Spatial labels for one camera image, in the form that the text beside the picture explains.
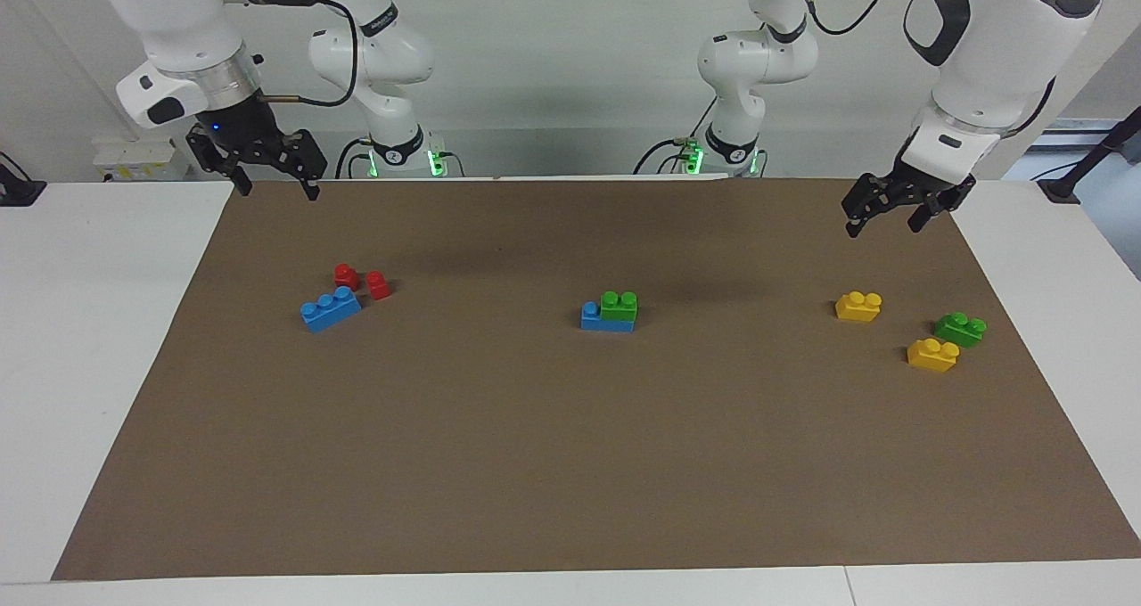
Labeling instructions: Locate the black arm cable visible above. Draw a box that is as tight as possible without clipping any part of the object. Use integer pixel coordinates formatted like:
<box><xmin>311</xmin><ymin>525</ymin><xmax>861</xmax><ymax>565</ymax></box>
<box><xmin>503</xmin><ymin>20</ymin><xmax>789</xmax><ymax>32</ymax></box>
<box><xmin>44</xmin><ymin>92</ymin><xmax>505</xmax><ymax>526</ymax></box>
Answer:
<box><xmin>798</xmin><ymin>0</ymin><xmax>906</xmax><ymax>37</ymax></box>
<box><xmin>259</xmin><ymin>0</ymin><xmax>359</xmax><ymax>108</ymax></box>

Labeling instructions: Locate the black clamp mount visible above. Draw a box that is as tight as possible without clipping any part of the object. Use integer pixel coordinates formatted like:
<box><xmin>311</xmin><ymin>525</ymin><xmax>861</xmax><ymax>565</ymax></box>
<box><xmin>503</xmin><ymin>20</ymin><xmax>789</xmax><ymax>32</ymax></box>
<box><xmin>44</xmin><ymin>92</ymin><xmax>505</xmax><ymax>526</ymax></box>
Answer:
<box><xmin>0</xmin><ymin>151</ymin><xmax>47</xmax><ymax>208</ymax></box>

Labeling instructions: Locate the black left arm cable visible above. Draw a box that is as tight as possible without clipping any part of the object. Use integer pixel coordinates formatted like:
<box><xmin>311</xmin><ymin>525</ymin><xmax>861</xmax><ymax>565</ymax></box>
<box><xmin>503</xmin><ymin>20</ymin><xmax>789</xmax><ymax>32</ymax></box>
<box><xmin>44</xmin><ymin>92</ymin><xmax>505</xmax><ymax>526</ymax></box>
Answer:
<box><xmin>798</xmin><ymin>0</ymin><xmax>906</xmax><ymax>37</ymax></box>

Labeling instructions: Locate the black left base cable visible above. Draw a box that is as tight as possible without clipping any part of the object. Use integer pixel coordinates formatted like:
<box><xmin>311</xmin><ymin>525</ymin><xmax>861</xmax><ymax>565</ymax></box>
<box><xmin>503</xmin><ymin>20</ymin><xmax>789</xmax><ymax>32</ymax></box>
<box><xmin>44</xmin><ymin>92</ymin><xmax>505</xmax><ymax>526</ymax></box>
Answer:
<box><xmin>633</xmin><ymin>98</ymin><xmax>718</xmax><ymax>176</ymax></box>

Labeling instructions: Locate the black right base cable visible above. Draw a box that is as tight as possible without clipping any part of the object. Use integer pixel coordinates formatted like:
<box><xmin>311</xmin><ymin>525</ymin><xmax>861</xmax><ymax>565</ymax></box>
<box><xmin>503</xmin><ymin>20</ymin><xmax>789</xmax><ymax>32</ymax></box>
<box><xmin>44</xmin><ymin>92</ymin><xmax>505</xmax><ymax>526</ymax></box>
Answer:
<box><xmin>335</xmin><ymin>138</ymin><xmax>375</xmax><ymax>179</ymax></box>

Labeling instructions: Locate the yellow two-stud block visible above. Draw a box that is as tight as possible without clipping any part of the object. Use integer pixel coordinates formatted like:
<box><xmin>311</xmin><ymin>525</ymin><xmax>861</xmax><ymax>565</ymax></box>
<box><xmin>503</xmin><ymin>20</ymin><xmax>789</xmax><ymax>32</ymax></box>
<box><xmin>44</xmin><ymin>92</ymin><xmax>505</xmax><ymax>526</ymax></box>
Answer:
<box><xmin>907</xmin><ymin>338</ymin><xmax>961</xmax><ymax>373</ymax></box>
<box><xmin>834</xmin><ymin>291</ymin><xmax>883</xmax><ymax>323</ymax></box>

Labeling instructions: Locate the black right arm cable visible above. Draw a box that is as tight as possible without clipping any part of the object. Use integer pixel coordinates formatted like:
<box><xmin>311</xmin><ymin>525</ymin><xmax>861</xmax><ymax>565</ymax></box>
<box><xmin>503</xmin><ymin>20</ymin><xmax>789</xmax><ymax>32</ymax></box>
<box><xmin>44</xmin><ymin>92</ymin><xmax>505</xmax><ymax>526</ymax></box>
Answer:
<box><xmin>259</xmin><ymin>0</ymin><xmax>359</xmax><ymax>108</ymax></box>

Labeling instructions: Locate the black base cable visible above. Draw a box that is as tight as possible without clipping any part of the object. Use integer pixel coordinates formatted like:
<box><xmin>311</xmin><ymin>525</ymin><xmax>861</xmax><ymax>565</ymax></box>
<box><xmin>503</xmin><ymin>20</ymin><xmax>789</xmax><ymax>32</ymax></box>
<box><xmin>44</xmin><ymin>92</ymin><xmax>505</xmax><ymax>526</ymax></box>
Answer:
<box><xmin>335</xmin><ymin>138</ymin><xmax>375</xmax><ymax>179</ymax></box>
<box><xmin>633</xmin><ymin>98</ymin><xmax>718</xmax><ymax>176</ymax></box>

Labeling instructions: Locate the brown table mat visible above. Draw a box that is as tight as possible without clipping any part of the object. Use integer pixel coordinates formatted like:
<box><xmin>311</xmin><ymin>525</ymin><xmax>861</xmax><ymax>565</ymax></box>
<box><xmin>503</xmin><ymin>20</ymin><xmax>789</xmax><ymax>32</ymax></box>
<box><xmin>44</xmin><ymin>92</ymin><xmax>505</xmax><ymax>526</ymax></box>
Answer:
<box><xmin>52</xmin><ymin>176</ymin><xmax>1141</xmax><ymax>582</ymax></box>

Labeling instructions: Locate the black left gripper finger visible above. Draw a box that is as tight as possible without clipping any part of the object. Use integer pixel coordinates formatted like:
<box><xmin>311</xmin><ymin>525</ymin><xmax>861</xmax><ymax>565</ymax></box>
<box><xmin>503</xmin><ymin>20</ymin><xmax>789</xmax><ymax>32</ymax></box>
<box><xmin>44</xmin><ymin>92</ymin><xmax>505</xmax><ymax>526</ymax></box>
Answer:
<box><xmin>907</xmin><ymin>187</ymin><xmax>974</xmax><ymax>234</ymax></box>
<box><xmin>842</xmin><ymin>174</ymin><xmax>910</xmax><ymax>238</ymax></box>

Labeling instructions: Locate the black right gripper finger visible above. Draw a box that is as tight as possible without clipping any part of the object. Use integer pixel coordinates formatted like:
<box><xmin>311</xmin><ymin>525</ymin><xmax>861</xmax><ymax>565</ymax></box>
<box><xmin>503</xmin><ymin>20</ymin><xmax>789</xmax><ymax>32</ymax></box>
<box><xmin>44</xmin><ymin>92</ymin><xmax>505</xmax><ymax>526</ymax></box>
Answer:
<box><xmin>185</xmin><ymin>127</ymin><xmax>253</xmax><ymax>199</ymax></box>
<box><xmin>278</xmin><ymin>129</ymin><xmax>327</xmax><ymax>201</ymax></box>

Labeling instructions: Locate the black camera stand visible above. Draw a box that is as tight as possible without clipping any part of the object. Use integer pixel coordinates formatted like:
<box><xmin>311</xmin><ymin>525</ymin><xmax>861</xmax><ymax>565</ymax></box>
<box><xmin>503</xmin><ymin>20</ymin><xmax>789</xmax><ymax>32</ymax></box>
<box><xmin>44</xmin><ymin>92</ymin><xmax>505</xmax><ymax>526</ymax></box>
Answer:
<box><xmin>1037</xmin><ymin>105</ymin><xmax>1141</xmax><ymax>204</ymax></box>

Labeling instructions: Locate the white wall socket box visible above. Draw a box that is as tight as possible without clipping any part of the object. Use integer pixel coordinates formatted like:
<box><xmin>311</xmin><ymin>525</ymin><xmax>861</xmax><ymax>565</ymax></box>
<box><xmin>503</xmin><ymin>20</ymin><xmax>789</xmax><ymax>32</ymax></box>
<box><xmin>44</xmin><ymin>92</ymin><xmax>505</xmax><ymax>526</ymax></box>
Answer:
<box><xmin>92</xmin><ymin>136</ymin><xmax>190</xmax><ymax>182</ymax></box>

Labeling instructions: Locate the blue three-stud block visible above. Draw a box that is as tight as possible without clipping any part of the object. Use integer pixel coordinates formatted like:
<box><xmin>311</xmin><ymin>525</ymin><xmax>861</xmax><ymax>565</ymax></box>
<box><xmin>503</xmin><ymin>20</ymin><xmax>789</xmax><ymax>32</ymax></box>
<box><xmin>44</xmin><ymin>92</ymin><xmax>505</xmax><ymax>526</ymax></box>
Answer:
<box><xmin>300</xmin><ymin>286</ymin><xmax>363</xmax><ymax>333</ymax></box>
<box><xmin>580</xmin><ymin>301</ymin><xmax>636</xmax><ymax>333</ymax></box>

